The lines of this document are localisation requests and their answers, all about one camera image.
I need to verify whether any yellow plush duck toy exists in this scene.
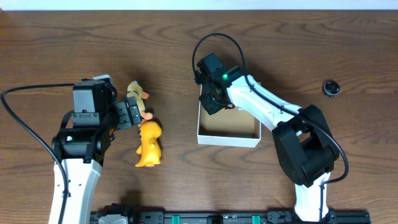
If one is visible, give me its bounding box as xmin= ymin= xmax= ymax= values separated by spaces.
xmin=127 ymin=81 xmax=153 ymax=127

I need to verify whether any black round disc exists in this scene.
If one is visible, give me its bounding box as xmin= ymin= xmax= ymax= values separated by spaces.
xmin=322 ymin=80 xmax=340 ymax=97

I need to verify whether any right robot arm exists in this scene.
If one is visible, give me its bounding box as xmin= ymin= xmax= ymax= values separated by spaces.
xmin=195 ymin=53 xmax=340 ymax=222

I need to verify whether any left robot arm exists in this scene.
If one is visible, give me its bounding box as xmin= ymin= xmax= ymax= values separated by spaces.
xmin=49 ymin=75 xmax=142 ymax=223

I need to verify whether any white cardboard box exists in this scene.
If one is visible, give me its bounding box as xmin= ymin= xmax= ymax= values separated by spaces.
xmin=197 ymin=81 xmax=262 ymax=149

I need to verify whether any orange rubber dinosaur toy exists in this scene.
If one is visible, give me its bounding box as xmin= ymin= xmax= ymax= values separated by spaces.
xmin=135 ymin=121 xmax=162 ymax=167

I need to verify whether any black mounting rail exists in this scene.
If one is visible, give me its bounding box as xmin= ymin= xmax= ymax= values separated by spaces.
xmin=90 ymin=203 xmax=371 ymax=224

